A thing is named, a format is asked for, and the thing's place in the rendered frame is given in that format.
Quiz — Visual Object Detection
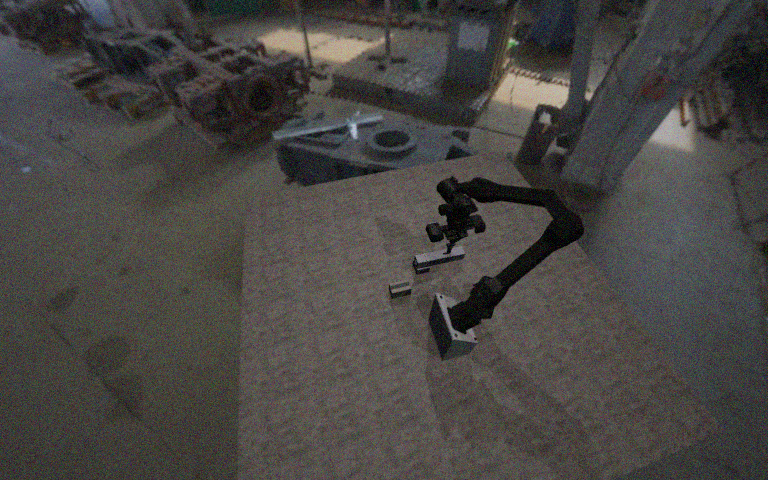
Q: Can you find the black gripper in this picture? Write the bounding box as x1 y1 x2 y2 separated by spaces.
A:
426 210 485 244

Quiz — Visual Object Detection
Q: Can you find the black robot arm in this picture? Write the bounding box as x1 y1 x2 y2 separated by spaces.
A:
437 176 584 334

